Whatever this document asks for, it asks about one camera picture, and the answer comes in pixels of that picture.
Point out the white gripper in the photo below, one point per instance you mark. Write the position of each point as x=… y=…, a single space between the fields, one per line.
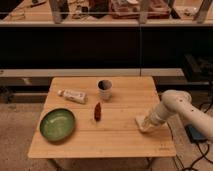
x=156 y=117

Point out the white sponge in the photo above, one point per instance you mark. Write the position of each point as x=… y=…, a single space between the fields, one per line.
x=140 y=121

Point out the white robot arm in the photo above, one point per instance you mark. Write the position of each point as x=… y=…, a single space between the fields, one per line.
x=178 y=102

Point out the black foot pedal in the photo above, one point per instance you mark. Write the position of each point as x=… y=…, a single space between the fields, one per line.
x=194 y=135

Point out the white cup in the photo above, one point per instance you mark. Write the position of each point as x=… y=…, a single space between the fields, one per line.
x=104 y=88

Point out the wooden table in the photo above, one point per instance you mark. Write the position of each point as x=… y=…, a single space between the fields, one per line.
x=116 y=134

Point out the white tube bottle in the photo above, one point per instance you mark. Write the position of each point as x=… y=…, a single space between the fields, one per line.
x=74 y=96

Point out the green bowl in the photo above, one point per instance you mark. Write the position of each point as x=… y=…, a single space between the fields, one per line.
x=57 y=124

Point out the wooden shelf with clutter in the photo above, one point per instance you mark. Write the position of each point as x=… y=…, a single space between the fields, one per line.
x=109 y=13

